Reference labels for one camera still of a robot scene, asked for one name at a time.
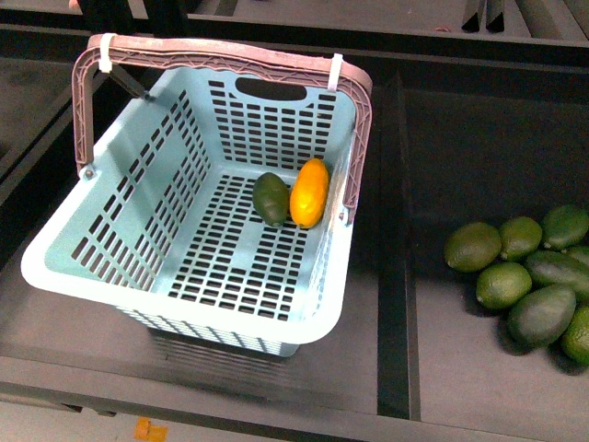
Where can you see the yellow mango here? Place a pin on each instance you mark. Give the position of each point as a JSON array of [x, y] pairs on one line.
[[309, 195]]

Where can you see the green avocado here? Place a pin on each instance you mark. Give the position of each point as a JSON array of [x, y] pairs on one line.
[[270, 198], [472, 247], [574, 342], [520, 236], [502, 285], [564, 226]]

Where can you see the light blue plastic basket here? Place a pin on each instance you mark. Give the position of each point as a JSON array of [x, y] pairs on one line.
[[164, 228]]

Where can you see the brown basket handle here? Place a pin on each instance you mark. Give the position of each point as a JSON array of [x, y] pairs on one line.
[[279, 67]]

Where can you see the dark avocado long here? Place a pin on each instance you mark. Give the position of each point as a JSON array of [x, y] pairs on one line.
[[550, 268]]

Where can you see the dark avocado large front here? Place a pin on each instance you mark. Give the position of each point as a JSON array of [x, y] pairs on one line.
[[542, 316]]

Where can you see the green avocado right edge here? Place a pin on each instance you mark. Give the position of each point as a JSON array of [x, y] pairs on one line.
[[580, 253]]

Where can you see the white zip tie right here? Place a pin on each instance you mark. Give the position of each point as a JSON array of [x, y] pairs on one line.
[[334, 72]]

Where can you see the white zip tie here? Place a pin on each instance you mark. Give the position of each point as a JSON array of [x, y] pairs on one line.
[[334, 72], [105, 64]]

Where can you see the dark wooden display shelf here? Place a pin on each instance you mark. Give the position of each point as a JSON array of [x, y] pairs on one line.
[[466, 127]]

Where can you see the white zip tie left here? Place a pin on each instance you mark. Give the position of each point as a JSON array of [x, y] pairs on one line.
[[105, 64]]

